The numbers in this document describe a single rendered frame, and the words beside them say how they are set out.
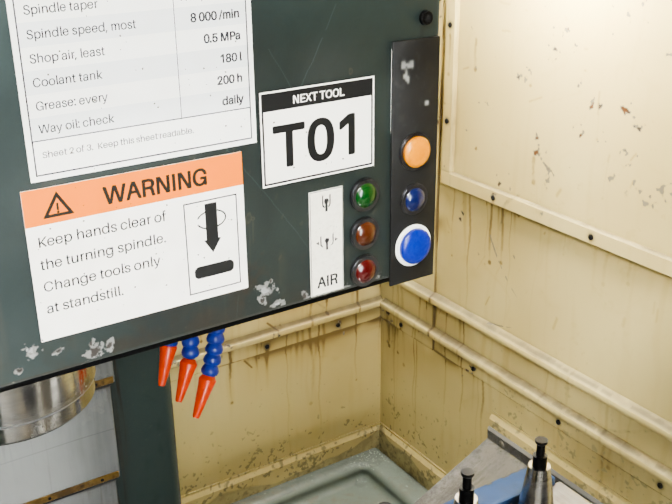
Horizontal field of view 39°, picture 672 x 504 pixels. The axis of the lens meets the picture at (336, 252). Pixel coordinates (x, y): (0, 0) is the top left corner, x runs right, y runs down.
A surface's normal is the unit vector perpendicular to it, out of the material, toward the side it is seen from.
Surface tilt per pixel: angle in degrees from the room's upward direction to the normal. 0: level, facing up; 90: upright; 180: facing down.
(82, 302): 90
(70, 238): 90
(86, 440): 91
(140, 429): 90
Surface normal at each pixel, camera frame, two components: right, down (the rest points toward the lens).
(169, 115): 0.54, 0.32
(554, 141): -0.84, 0.22
